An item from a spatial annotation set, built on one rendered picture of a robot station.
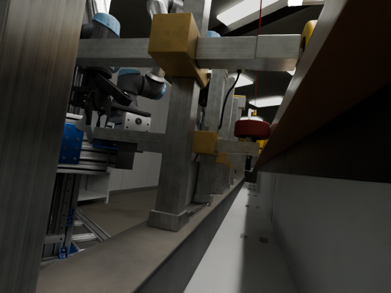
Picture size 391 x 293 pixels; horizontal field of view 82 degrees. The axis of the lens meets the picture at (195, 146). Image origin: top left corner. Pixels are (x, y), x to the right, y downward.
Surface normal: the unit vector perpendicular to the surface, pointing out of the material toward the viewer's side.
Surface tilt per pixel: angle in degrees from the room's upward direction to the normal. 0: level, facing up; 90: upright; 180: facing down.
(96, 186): 90
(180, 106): 90
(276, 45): 90
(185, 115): 90
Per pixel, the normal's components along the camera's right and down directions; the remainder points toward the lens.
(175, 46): -0.24, -0.11
